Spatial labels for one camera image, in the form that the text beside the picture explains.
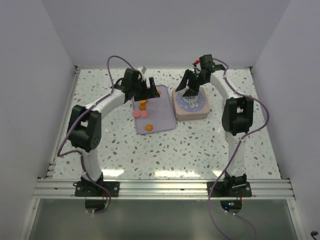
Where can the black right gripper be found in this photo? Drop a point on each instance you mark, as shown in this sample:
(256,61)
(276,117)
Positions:
(193,90)

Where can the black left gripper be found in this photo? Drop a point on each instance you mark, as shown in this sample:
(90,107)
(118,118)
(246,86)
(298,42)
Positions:
(148,93)

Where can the silver tin lid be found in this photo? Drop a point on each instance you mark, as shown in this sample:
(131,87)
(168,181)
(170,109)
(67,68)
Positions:
(188,103)

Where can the lilac plastic tray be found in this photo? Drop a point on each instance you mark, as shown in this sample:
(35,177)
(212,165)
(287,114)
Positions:
(160,113)

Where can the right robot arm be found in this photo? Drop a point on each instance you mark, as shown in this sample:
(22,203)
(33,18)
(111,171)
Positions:
(236,120)

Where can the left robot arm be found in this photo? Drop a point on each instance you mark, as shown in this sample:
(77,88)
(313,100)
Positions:
(85,128)

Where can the swirl cookie left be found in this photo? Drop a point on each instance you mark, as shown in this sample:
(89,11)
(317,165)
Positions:
(142,107)

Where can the pink round cookie middle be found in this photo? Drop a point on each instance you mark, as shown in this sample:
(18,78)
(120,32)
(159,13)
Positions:
(144,113)

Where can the pink round cookie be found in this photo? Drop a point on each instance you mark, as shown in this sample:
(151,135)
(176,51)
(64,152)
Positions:
(144,113)
(136,114)

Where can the pink round cookie left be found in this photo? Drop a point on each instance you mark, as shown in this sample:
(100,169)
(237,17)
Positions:
(136,114)

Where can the pink cookie tin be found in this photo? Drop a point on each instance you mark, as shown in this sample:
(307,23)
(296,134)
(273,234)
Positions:
(182,115)

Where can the swirl flower cookie bottom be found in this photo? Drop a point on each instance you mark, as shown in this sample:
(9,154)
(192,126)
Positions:
(148,127)

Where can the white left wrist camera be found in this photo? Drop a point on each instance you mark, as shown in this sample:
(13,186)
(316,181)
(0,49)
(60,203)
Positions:
(142,69)

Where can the aluminium front rail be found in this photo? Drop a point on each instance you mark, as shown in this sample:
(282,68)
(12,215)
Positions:
(256,189)

